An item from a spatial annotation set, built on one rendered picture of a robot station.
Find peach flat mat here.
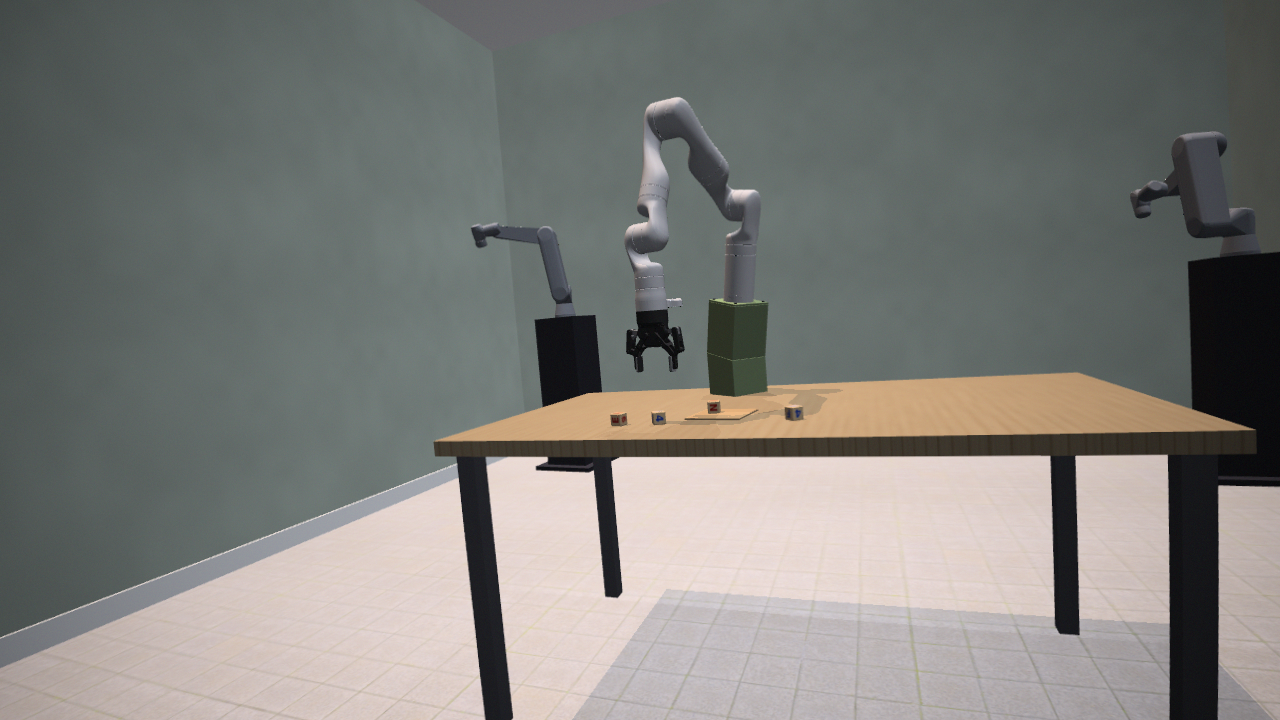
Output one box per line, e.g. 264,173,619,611
685,409,758,420

